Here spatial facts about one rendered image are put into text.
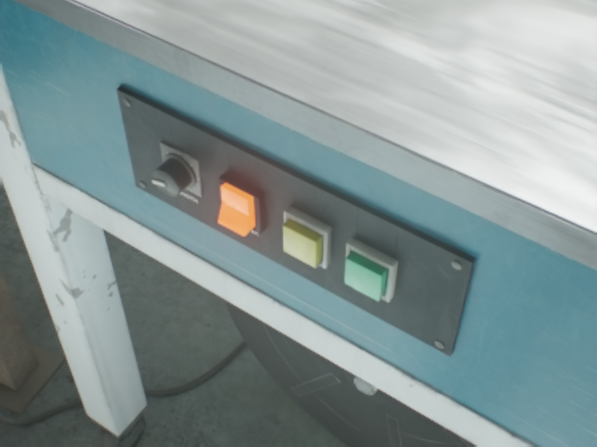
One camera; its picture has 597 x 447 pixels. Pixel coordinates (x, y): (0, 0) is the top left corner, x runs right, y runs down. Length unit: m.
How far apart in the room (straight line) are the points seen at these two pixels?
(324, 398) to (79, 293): 0.34
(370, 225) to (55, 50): 0.25
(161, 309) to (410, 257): 0.84
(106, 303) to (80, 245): 0.10
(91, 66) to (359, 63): 0.18
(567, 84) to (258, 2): 0.18
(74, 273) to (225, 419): 0.42
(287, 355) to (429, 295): 0.54
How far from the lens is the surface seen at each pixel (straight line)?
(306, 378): 1.03
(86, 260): 0.83
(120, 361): 0.98
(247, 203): 0.51
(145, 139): 0.56
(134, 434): 1.13
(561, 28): 0.52
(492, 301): 0.47
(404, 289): 0.50
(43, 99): 0.64
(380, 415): 0.99
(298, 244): 0.50
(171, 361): 1.23
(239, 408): 1.18
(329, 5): 0.52
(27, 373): 1.24
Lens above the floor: 1.02
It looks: 47 degrees down
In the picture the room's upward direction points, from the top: straight up
